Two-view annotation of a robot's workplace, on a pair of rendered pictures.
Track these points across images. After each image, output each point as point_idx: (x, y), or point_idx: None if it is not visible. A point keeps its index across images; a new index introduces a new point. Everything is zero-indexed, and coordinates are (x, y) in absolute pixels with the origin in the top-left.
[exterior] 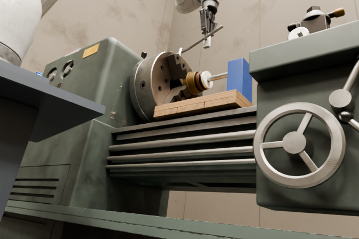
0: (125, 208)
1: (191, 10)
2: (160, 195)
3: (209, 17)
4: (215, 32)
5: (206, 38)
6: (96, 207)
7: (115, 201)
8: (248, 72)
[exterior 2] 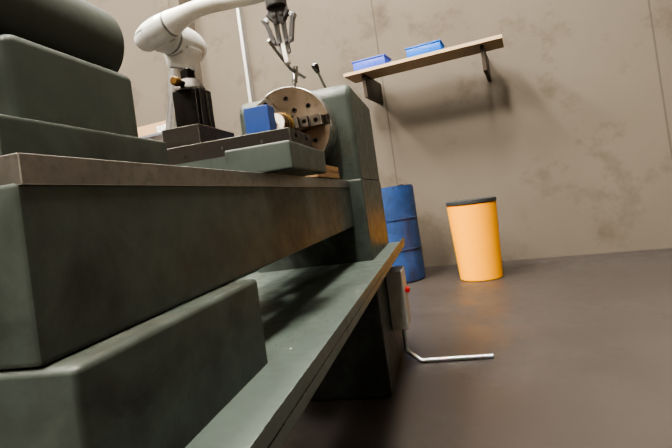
0: (311, 256)
1: None
2: (352, 232)
3: (273, 23)
4: (274, 48)
5: (279, 55)
6: (280, 262)
7: (297, 253)
8: (258, 118)
